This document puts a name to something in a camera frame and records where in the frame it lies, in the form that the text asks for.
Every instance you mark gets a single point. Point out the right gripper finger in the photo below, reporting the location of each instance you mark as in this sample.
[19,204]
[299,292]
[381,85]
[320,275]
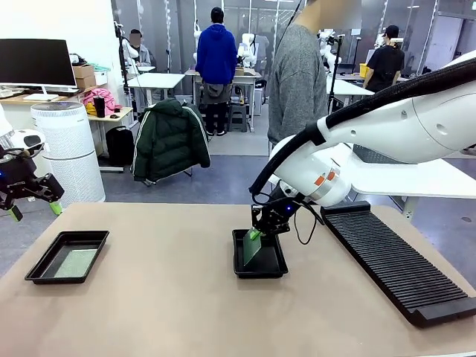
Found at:
[279,227]
[258,228]

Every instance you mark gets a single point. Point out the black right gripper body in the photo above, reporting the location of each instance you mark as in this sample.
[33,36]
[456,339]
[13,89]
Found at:
[280,204]

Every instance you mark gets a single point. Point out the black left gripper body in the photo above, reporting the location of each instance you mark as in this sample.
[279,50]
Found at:
[16,171]

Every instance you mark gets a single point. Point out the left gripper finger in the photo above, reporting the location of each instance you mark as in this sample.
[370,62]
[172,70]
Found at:
[13,210]
[52,189]

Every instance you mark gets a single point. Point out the green circuit board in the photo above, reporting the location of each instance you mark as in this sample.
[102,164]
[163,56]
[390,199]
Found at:
[252,251]
[76,263]

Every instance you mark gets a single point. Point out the black ESD tray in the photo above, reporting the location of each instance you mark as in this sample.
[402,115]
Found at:
[267,260]
[67,256]

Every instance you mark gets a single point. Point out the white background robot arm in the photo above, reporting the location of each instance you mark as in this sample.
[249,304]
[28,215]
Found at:
[129,56]
[327,48]
[247,48]
[197,44]

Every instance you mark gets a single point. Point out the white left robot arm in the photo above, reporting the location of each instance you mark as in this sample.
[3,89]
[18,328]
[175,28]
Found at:
[31,132]

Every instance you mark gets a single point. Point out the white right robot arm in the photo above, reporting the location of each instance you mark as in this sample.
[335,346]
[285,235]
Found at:
[409,126]

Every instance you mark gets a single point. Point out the white cylindrical air purifier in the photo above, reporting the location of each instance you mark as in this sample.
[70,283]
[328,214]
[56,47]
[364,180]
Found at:
[70,148]

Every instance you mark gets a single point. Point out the wood top monitor desk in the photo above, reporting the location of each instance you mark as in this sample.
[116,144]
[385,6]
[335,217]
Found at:
[15,111]

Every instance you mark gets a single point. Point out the black backpack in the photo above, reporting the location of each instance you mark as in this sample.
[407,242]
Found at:
[119,147]

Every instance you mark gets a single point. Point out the yellow cloth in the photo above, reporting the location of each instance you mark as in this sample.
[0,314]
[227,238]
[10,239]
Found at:
[90,109]

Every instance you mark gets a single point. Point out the light wood side table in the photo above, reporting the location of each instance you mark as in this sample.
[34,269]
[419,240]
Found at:
[111,119]

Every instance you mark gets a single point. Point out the black tumbler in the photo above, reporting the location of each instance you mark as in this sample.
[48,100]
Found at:
[99,107]

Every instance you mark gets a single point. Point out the grey step stool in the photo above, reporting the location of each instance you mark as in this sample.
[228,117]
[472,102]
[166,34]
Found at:
[238,119]

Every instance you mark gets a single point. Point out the grey mesh basket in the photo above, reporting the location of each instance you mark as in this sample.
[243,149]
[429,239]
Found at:
[372,154]

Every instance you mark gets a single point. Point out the pink jacket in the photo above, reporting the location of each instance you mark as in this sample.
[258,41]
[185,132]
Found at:
[108,98]

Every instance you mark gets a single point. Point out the black computer monitor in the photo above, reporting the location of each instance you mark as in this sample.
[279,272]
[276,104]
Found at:
[35,63]

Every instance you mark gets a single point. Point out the cardboard box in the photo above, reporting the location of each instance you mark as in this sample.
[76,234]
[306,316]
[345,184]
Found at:
[85,76]

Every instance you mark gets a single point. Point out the dark green puffer jacket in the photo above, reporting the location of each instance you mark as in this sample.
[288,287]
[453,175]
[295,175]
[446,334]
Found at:
[171,137]

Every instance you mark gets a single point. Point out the black slotted board rack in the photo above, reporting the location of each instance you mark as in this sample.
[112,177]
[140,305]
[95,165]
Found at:
[401,260]

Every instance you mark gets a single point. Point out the large white table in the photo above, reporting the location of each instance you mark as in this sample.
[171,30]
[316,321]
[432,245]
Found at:
[409,186]

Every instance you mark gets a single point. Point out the person in grey sweater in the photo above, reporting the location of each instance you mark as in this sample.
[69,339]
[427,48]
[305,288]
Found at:
[297,74]

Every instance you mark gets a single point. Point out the grey background work table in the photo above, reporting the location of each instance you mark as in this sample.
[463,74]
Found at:
[247,76]

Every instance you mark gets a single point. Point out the black tripod pole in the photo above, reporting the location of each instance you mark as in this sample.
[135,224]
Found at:
[335,74]

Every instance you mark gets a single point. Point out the white background desk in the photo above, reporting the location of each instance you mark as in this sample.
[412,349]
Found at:
[154,80]

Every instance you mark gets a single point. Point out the yellow bin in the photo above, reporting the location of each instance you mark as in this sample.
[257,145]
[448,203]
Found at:
[363,70]

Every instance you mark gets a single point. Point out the person in blue hoodie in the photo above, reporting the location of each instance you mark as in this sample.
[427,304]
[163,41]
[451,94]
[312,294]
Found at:
[216,56]

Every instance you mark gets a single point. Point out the seated person in grey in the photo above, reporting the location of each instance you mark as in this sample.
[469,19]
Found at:
[141,52]

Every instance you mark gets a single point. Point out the person in black with cap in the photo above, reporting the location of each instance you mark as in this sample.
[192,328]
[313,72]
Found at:
[385,67]

